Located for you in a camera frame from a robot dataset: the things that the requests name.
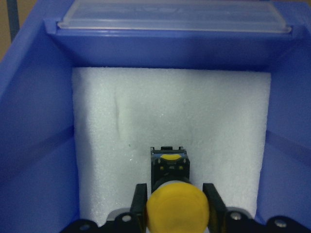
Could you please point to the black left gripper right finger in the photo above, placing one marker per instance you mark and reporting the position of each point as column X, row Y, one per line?
column 217, row 208

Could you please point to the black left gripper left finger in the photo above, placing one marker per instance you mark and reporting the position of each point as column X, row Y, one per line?
column 138, row 206

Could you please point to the yellow push button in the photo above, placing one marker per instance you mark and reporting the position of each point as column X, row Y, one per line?
column 175, row 204

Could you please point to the white foam pad source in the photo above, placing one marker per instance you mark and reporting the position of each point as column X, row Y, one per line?
column 219, row 117

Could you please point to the blue source bin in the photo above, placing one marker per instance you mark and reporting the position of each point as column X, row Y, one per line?
column 38, row 171

